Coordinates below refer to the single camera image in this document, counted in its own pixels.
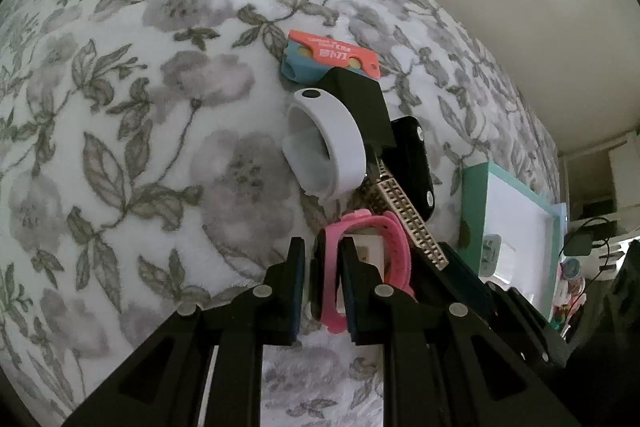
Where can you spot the orange blue eraser box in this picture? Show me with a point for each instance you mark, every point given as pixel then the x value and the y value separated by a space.
pixel 307 58

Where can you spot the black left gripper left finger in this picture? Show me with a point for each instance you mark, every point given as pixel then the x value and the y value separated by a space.
pixel 204 368

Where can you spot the white charger plug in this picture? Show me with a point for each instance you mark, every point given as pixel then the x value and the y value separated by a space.
pixel 497 258

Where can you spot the grey floral blanket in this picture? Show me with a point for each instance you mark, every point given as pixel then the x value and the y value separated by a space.
pixel 141 162

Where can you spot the black toy car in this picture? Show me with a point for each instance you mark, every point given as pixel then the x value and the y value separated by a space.
pixel 410 165

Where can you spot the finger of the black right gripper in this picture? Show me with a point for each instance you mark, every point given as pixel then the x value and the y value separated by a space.
pixel 508 313

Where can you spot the black key with silver blade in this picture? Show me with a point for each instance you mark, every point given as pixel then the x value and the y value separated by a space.
pixel 380 190

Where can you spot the pink smart watch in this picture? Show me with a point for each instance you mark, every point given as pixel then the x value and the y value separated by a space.
pixel 380 241

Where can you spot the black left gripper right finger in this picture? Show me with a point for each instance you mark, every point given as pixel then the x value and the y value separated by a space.
pixel 443 366

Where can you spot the teal white tray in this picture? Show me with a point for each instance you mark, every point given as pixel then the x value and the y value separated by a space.
pixel 494 202

